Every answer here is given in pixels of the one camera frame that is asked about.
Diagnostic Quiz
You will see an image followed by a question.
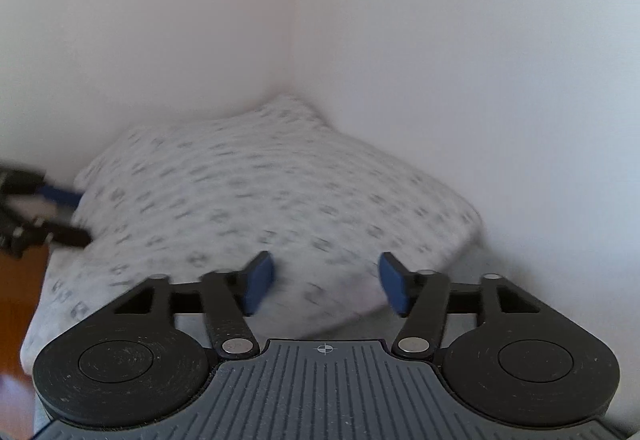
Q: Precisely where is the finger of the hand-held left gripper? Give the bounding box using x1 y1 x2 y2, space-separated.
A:
0 164 83 210
0 197 93 262

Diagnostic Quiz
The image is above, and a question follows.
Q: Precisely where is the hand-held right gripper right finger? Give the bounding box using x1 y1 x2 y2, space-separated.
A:
378 252 543 361

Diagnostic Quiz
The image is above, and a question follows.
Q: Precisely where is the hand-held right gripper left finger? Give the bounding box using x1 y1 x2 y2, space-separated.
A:
114 251 276 361

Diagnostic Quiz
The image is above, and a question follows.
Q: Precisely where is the white checker-patterned garment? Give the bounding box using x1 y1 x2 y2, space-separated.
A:
20 94 484 373

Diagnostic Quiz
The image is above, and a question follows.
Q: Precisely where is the grey printed sweatshirt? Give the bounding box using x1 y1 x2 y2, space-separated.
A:
300 240 508 346

